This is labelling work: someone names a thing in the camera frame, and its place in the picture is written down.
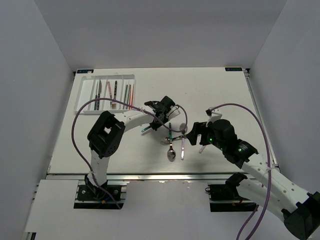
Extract pink handled spoon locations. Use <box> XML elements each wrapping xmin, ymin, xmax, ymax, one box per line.
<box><xmin>179</xmin><ymin>123</ymin><xmax>188</xmax><ymax>160</ymax></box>

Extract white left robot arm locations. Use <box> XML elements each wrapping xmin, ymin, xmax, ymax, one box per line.
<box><xmin>87</xmin><ymin>96</ymin><xmax>177</xmax><ymax>200</ymax></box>

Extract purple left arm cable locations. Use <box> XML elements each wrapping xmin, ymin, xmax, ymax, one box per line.
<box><xmin>71</xmin><ymin>98</ymin><xmax>188</xmax><ymax>210</ymax></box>

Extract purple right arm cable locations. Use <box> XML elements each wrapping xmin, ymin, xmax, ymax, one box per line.
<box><xmin>209</xmin><ymin>102</ymin><xmax>273</xmax><ymax>240</ymax></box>

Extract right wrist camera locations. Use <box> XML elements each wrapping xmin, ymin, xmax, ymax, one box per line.
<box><xmin>205</xmin><ymin>108</ymin><xmax>222</xmax><ymax>126</ymax></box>

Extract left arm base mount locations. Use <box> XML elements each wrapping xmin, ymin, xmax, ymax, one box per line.
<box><xmin>73</xmin><ymin>183</ymin><xmax>127</xmax><ymax>210</ymax></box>

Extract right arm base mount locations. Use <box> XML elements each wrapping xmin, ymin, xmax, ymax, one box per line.
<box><xmin>205</xmin><ymin>172</ymin><xmax>257</xmax><ymax>213</ymax></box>

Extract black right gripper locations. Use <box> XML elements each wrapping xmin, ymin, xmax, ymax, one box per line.
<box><xmin>186</xmin><ymin>121</ymin><xmax>226</xmax><ymax>151</ymax></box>

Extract white divided utensil tray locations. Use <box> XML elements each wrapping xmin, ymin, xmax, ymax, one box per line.
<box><xmin>74</xmin><ymin>74</ymin><xmax>136</xmax><ymax>115</ymax></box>

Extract dark handled spoon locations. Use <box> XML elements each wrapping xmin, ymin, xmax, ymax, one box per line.
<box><xmin>160</xmin><ymin>134</ymin><xmax>186</xmax><ymax>145</ymax></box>

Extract orange chopstick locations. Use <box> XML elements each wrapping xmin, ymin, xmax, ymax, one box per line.
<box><xmin>130</xmin><ymin>84</ymin><xmax>135</xmax><ymax>106</ymax></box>

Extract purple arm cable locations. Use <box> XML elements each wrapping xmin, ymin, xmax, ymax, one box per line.
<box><xmin>209</xmin><ymin>102</ymin><xmax>273</xmax><ymax>240</ymax></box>
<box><xmin>71</xmin><ymin>98</ymin><xmax>188</xmax><ymax>210</ymax></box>

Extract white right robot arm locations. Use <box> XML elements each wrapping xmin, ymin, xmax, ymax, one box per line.
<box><xmin>186</xmin><ymin>119</ymin><xmax>320</xmax><ymax>240</ymax></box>

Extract dark handled knife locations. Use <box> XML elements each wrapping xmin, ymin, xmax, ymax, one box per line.
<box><xmin>96</xmin><ymin>80</ymin><xmax>102</xmax><ymax>111</ymax></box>

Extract green handled spoon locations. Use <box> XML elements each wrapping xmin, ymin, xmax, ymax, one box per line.
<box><xmin>167</xmin><ymin>123</ymin><xmax>176</xmax><ymax>162</ymax></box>

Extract grey handled fork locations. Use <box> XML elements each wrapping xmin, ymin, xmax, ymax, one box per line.
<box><xmin>111</xmin><ymin>80</ymin><xmax>118</xmax><ymax>110</ymax></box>

